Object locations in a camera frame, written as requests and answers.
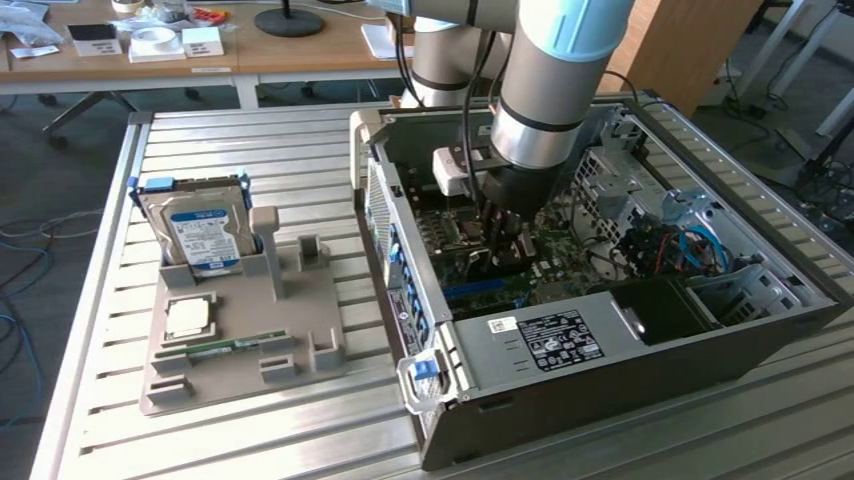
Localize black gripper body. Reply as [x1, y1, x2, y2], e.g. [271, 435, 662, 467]
[479, 166, 563, 222]

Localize CPU socket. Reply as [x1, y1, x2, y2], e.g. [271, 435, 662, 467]
[452, 208, 492, 247]

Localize green motherboard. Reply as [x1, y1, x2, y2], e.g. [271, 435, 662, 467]
[412, 184, 619, 321]

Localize blue expansion slot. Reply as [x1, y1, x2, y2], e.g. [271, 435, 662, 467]
[443, 277, 508, 300]

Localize metal disk bay cage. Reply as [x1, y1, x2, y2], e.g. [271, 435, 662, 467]
[571, 144, 806, 326]

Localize grey power supply unit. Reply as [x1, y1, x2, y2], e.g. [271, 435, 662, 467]
[436, 292, 647, 397]

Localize open grey PC case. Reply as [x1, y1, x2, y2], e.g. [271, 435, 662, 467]
[347, 89, 854, 471]

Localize stack of white papers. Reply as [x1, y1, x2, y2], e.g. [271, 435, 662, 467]
[359, 23, 416, 62]

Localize grey parts rack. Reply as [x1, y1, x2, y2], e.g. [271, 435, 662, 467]
[138, 204, 352, 417]

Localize hard disk in blue caddy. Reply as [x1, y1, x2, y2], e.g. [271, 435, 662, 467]
[127, 173, 255, 279]

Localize green RAM stick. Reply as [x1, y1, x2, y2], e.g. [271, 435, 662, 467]
[155, 330, 290, 359]

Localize black round lamp base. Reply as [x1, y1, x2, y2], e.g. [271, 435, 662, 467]
[252, 0, 327, 38]

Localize silver CPU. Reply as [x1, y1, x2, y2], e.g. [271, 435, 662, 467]
[164, 298, 214, 336]

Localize small white labelled box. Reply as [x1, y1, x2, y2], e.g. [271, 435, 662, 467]
[180, 25, 224, 58]

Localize flat white box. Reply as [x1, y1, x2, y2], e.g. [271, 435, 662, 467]
[126, 37, 188, 64]

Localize white tape roll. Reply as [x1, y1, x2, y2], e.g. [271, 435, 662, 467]
[131, 26, 179, 52]

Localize wooden desk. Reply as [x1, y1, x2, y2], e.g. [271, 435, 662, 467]
[0, 0, 602, 96]

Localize white paper slip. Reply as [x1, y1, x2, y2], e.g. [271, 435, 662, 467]
[8, 44, 61, 61]

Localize clear plastic bag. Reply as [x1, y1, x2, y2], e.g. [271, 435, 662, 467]
[0, 0, 67, 47]

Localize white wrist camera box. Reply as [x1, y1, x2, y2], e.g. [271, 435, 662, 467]
[431, 144, 499, 198]

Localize red wire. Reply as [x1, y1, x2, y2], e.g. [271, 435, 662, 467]
[651, 229, 677, 275]

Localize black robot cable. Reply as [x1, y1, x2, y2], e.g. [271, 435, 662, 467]
[602, 69, 643, 104]

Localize blue wire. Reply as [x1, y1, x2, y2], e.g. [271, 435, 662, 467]
[671, 224, 734, 277]

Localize white floor cable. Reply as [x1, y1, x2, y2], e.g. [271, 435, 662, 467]
[0, 208, 103, 240]

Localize blue floor cable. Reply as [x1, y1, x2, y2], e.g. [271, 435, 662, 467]
[0, 244, 53, 432]

